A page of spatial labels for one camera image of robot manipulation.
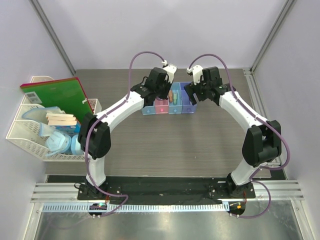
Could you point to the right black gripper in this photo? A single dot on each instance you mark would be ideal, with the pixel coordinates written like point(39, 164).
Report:
point(192, 89)

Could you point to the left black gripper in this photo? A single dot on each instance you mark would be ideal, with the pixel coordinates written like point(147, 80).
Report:
point(164, 95)

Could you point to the orange small stationery item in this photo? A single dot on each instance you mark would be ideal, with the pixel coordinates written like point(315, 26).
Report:
point(170, 96)

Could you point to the blue plastic bin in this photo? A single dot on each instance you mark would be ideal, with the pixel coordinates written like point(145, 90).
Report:
point(178, 108)

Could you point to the pink plastic bin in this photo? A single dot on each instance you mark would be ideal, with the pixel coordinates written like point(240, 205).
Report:
point(161, 106)

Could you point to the light green correction tape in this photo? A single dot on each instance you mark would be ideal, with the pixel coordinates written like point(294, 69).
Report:
point(175, 98)

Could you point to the light blue end bin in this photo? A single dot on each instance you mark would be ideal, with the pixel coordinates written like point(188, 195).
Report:
point(149, 110)

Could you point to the purple plastic bin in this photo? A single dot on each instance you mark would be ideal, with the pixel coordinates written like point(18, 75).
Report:
point(187, 107)

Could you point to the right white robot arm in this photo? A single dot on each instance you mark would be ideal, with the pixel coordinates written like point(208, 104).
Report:
point(261, 143)

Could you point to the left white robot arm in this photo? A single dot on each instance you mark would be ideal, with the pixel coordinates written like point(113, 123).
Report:
point(95, 132)

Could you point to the green folder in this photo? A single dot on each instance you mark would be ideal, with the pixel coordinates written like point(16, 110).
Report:
point(67, 94)

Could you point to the wooden blocks stack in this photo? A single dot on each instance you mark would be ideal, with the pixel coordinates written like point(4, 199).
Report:
point(61, 119)

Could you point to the blue face masks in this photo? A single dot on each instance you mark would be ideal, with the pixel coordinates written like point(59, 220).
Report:
point(58, 139)

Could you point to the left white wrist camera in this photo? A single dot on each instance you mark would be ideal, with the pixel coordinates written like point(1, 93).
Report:
point(170, 70)

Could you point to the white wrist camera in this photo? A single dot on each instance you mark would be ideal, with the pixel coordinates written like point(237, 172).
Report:
point(196, 72)
point(170, 70)

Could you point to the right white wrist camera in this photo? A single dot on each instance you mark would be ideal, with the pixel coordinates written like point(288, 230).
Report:
point(196, 72)

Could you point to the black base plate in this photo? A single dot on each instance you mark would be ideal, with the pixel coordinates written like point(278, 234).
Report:
point(142, 190)

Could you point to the white slotted cable duct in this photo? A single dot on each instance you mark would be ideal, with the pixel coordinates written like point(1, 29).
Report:
point(82, 207)

